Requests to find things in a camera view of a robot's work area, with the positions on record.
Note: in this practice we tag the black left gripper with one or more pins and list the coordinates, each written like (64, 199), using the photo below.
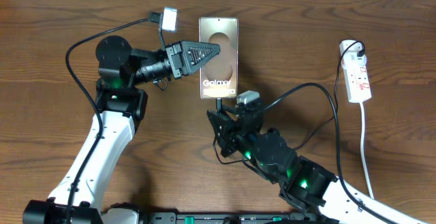
(183, 50)

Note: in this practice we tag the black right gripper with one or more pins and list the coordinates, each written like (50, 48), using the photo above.
(231, 132)

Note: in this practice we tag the Samsung Galaxy smartphone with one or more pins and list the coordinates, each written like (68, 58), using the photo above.
(219, 77)

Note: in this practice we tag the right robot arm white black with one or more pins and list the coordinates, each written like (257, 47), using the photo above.
(303, 184)

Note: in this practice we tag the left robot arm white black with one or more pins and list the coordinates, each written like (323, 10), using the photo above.
(119, 108)

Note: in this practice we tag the white power strip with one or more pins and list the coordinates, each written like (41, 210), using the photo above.
(353, 63)

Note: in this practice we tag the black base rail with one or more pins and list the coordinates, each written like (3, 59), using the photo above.
(248, 218)

